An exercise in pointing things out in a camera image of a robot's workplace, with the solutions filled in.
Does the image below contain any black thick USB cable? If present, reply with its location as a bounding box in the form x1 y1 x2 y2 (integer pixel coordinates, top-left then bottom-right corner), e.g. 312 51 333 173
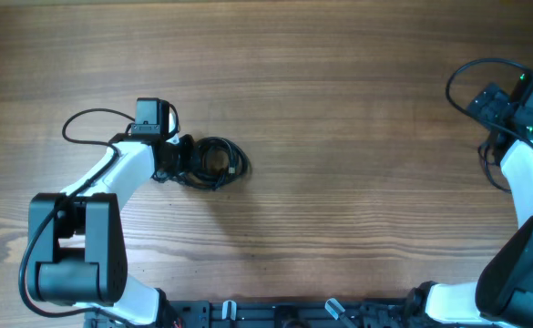
174 136 251 191

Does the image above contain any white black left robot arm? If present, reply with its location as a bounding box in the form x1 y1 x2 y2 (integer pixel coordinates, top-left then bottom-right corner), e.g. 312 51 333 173
18 97 183 327

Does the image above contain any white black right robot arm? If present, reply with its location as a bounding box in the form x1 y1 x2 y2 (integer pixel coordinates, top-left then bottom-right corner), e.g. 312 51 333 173
398 69 533 327

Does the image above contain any black left camera cable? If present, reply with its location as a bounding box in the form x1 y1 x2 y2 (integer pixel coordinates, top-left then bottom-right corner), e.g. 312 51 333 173
17 108 136 319

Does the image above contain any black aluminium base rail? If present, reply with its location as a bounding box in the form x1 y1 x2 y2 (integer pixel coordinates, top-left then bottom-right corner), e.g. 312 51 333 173
83 298 426 328

